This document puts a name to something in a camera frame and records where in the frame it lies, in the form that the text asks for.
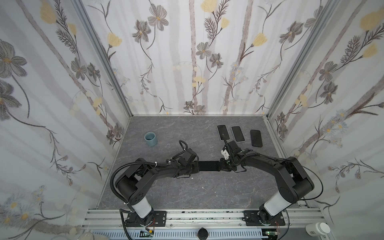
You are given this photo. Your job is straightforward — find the black mounting plate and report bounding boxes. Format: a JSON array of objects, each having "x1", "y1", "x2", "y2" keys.
[
  {"x1": 243, "y1": 210, "x2": 286, "y2": 227},
  {"x1": 125, "y1": 211, "x2": 167, "y2": 227}
]

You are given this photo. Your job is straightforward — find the black phone case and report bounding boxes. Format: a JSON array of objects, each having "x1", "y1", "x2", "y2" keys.
[{"x1": 250, "y1": 130, "x2": 263, "y2": 148}]

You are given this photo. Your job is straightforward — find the light blue case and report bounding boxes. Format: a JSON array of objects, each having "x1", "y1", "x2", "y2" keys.
[
  {"x1": 230, "y1": 125, "x2": 246, "y2": 144},
  {"x1": 216, "y1": 124, "x2": 231, "y2": 142}
]

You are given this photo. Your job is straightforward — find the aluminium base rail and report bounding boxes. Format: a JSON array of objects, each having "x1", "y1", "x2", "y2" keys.
[{"x1": 81, "y1": 208, "x2": 324, "y2": 240}]

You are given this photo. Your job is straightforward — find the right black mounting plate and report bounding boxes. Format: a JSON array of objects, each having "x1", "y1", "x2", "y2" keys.
[{"x1": 243, "y1": 210, "x2": 286, "y2": 227}]

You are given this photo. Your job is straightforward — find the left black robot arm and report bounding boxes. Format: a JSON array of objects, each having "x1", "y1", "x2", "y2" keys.
[{"x1": 110, "y1": 140, "x2": 199, "y2": 226}]

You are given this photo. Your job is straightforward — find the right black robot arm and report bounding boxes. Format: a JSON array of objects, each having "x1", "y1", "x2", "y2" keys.
[{"x1": 220, "y1": 140, "x2": 315, "y2": 226}]

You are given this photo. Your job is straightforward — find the white round cap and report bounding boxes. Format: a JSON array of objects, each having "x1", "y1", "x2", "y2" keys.
[{"x1": 306, "y1": 222, "x2": 331, "y2": 237}]

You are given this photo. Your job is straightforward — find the black knob on rail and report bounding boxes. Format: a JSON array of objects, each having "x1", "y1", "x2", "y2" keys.
[{"x1": 197, "y1": 228, "x2": 209, "y2": 240}]

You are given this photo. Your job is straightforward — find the teal ceramic cup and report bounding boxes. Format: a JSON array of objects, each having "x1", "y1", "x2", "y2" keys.
[{"x1": 144, "y1": 132, "x2": 158, "y2": 147}]

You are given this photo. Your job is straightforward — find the black phone blue edge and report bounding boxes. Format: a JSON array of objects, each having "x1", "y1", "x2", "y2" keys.
[{"x1": 198, "y1": 161, "x2": 221, "y2": 172}]

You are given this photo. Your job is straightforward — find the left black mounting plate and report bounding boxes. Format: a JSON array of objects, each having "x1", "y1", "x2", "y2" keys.
[{"x1": 125, "y1": 211, "x2": 167, "y2": 227}]

